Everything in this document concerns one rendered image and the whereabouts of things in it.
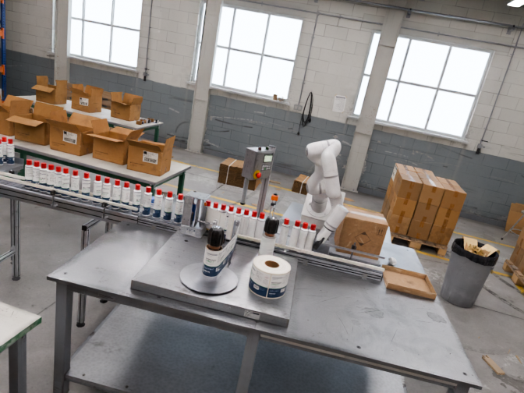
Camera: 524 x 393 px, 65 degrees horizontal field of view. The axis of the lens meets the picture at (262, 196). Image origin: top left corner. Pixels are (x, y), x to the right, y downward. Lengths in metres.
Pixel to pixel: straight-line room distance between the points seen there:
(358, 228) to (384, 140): 5.05
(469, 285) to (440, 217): 1.41
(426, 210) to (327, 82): 3.19
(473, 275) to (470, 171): 3.72
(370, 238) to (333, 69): 5.23
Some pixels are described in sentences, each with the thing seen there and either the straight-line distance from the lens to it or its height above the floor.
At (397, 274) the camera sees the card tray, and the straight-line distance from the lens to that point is 2.92.
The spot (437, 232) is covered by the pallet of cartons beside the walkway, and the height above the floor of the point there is 0.29.
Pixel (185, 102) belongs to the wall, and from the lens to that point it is 8.55.
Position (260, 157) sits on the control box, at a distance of 2.57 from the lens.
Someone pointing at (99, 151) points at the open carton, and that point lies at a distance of 4.39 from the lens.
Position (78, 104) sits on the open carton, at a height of 0.87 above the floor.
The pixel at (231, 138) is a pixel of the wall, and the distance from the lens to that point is 8.26.
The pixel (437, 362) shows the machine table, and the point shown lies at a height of 0.83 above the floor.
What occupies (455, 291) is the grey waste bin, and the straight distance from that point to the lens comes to 4.75.
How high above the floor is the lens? 2.01
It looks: 18 degrees down
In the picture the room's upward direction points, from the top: 11 degrees clockwise
